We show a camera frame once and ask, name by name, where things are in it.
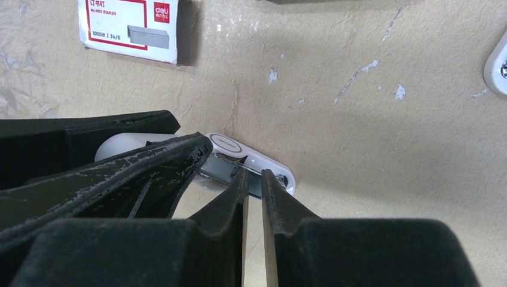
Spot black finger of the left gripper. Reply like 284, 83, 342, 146
1, 133, 213, 254

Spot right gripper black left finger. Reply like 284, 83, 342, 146
11, 170, 249, 286

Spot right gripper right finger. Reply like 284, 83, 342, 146
262, 170, 479, 286

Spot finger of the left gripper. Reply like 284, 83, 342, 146
1, 110, 181, 190

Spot red staple box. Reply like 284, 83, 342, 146
77, 0, 183, 65

